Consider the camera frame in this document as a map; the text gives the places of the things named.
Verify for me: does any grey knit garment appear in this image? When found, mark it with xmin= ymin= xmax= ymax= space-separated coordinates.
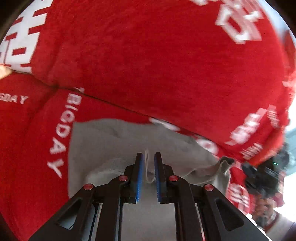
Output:
xmin=68 ymin=119 xmax=230 ymax=240

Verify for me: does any person's right hand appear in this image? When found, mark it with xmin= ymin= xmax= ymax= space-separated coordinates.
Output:
xmin=252 ymin=196 xmax=276 ymax=221

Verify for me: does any red printed bed sheet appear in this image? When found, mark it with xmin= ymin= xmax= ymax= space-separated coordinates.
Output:
xmin=1 ymin=73 xmax=255 ymax=240

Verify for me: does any red quilt with white characters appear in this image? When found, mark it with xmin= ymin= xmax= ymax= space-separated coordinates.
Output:
xmin=1 ymin=1 xmax=295 ymax=163

